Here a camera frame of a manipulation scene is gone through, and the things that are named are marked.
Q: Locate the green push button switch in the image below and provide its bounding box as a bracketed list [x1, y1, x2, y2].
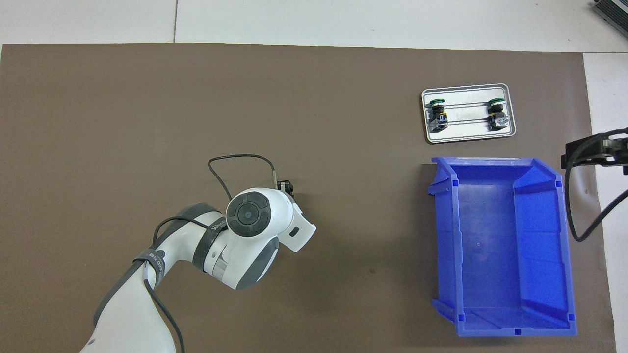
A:
[426, 98, 449, 133]
[487, 98, 509, 132]

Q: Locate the grey ribbed device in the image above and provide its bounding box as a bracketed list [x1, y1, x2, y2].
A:
[591, 0, 628, 32]

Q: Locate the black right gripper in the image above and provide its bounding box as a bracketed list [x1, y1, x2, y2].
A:
[562, 136, 628, 175]

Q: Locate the blue plastic storage bin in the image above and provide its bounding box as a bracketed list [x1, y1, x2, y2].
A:
[428, 156, 577, 338]

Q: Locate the grey metal tray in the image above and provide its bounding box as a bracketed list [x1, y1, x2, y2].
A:
[421, 83, 517, 144]

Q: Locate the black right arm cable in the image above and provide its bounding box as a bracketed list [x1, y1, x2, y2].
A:
[564, 128, 628, 242]

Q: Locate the brown table mat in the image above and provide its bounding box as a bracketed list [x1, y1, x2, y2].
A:
[0, 43, 616, 353]

